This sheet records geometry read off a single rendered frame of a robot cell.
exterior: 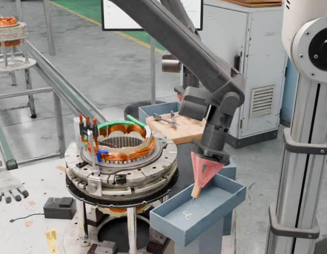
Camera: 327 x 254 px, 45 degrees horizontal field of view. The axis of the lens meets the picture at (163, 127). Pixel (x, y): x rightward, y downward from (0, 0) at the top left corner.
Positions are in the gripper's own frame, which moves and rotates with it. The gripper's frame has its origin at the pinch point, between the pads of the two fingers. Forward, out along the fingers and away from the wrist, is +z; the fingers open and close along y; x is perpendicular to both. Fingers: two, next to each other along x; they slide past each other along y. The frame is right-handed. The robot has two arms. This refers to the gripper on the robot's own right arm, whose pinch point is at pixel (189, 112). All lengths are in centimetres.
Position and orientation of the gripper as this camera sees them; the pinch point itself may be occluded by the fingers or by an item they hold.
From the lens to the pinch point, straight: 142.1
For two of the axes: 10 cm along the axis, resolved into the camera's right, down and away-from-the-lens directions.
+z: 0.0, 9.1, 4.2
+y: -9.1, 1.7, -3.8
